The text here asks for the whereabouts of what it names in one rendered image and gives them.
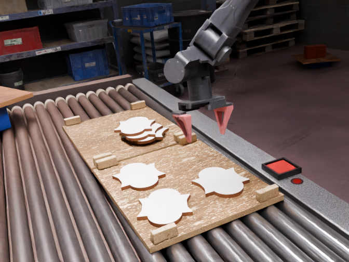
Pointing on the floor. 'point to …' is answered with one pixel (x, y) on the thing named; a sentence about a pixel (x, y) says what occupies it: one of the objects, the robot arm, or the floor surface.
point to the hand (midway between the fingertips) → (205, 135)
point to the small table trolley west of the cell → (145, 50)
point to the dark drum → (188, 33)
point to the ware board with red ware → (316, 56)
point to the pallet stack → (266, 27)
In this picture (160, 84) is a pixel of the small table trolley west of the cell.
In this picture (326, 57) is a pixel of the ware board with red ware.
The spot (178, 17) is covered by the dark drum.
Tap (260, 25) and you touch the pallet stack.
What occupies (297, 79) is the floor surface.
